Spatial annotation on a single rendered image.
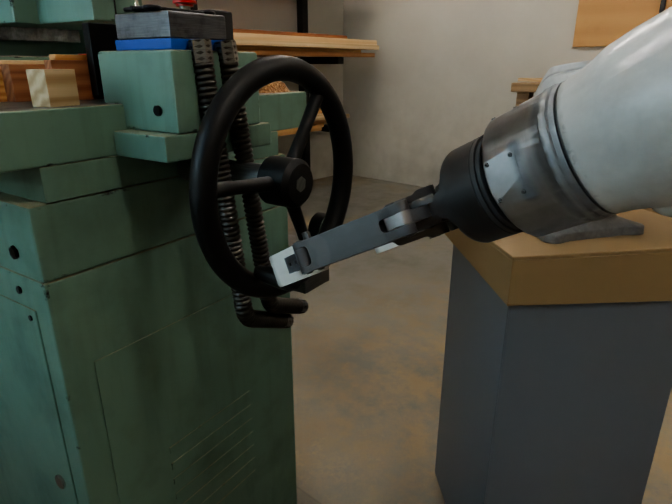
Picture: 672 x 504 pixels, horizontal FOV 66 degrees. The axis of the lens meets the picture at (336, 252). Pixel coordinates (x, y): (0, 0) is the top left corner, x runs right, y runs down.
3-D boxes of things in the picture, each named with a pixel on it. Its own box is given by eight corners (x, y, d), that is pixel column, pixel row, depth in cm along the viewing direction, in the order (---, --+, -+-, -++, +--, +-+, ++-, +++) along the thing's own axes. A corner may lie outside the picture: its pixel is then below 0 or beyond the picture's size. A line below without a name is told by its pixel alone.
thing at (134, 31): (171, 49, 57) (165, -7, 55) (110, 50, 62) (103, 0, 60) (252, 51, 67) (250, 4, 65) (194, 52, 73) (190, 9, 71)
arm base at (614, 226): (562, 208, 105) (564, 180, 104) (648, 233, 85) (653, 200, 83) (480, 215, 102) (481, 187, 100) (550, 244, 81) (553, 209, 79)
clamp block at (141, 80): (176, 135, 58) (167, 49, 55) (104, 127, 65) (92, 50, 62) (263, 123, 70) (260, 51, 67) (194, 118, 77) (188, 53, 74)
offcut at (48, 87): (50, 107, 57) (43, 69, 55) (32, 106, 58) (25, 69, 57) (80, 105, 60) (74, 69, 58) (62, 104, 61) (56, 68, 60)
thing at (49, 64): (57, 101, 66) (50, 59, 64) (50, 101, 67) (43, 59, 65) (164, 95, 79) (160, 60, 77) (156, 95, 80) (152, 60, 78)
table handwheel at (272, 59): (276, -7, 52) (383, 137, 76) (149, 5, 63) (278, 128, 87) (167, 259, 47) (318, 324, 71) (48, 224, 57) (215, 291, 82)
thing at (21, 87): (16, 102, 65) (8, 64, 63) (7, 101, 66) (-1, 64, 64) (164, 94, 82) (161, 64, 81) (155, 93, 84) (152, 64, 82)
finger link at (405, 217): (454, 219, 41) (462, 215, 35) (392, 242, 41) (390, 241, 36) (444, 191, 41) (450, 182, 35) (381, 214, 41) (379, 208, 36)
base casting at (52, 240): (40, 286, 58) (23, 207, 55) (-140, 211, 88) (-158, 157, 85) (289, 203, 93) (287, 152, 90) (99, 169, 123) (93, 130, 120)
